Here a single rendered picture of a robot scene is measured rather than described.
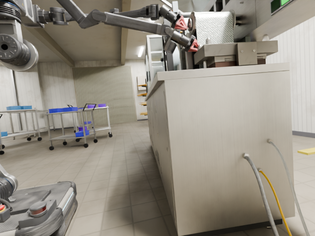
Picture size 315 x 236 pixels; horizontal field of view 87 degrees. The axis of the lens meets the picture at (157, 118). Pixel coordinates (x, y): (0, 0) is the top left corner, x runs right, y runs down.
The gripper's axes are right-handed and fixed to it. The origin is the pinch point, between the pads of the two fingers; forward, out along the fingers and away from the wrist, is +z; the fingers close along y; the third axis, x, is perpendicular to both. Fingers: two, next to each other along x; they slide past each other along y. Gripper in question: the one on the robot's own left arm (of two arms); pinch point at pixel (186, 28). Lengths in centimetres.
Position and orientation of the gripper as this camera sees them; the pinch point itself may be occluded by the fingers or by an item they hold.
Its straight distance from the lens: 123.7
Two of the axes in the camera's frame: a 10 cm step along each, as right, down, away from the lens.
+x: 5.6, -8.3, 0.3
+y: 1.0, 0.3, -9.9
